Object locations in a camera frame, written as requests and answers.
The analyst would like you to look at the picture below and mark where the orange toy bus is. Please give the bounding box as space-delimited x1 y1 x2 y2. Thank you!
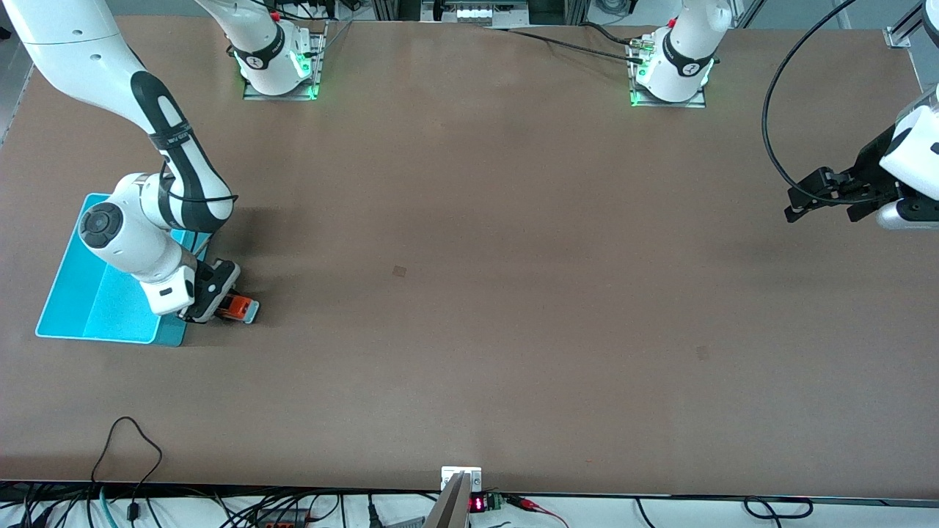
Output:
219 292 260 325

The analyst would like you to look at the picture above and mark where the blue plastic box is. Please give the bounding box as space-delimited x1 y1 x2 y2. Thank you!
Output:
35 193 213 347

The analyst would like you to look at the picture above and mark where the dark equipment rack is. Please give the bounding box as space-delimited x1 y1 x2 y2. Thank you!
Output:
370 0 591 26

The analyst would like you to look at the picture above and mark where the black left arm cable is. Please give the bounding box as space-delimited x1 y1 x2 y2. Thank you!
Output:
761 0 858 202

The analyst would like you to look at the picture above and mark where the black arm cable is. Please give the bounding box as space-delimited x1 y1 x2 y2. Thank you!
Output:
156 132 240 254
761 0 858 202

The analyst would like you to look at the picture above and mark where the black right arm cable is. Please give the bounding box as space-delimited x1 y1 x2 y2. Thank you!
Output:
156 132 240 254

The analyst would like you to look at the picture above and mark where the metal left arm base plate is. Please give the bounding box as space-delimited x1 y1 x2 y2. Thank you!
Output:
631 37 707 109

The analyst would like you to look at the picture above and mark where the black looped cable with plug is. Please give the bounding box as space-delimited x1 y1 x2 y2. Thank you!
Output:
91 417 164 523

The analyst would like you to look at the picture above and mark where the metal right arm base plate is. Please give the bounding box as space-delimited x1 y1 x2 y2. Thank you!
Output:
244 21 327 101

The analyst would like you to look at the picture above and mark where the short black table cable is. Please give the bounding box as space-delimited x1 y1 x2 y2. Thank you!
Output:
580 22 639 46

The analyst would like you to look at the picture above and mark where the long black table cable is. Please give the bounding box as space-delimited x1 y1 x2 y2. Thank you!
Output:
486 26 646 65

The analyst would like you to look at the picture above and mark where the grey camera post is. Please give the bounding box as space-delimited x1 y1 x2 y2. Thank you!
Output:
423 472 471 528

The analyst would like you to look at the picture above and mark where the white metal bracket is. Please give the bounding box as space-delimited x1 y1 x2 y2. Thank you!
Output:
441 466 483 492

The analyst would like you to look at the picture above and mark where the black coiled cable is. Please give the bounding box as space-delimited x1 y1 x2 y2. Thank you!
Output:
743 496 814 521

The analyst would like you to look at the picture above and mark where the red wire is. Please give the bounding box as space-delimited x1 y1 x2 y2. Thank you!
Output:
505 495 571 528

